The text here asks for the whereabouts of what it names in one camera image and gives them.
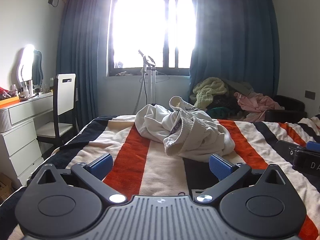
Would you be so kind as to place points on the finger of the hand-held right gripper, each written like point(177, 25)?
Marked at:
point(286, 150)
point(313, 146)

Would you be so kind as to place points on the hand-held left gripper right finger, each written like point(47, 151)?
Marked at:
point(221, 168)

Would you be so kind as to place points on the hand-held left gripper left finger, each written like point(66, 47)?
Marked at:
point(101, 167)

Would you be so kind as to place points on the white garment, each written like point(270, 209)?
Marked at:
point(192, 130)

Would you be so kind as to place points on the striped blanket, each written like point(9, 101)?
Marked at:
point(140, 160)

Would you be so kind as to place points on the black armchair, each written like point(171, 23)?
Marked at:
point(287, 107)

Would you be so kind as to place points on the dark green garment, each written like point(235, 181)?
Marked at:
point(220, 111)

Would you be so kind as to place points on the olive cloth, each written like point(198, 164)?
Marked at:
point(240, 86)

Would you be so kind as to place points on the white chair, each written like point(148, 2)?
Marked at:
point(64, 92)

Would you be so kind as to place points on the white dressing table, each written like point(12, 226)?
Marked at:
point(22, 130)

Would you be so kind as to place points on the cloth on window sill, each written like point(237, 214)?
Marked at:
point(123, 73)

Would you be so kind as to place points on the cardboard box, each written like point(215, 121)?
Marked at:
point(5, 187)

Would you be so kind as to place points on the garment steamer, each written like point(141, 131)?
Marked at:
point(151, 80)

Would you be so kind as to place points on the white bottle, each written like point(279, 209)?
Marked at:
point(26, 92)

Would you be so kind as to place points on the orange tray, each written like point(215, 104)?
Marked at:
point(8, 102)

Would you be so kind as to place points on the blue curtain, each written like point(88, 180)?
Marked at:
point(237, 35)
point(82, 50)

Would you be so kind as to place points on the wavy vanity mirror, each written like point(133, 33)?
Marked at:
point(27, 62)

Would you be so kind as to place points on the window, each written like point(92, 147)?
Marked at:
point(150, 27)

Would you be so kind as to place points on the dark wall switch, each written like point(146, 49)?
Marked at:
point(310, 94)

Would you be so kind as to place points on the wall socket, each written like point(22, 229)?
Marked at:
point(51, 1)

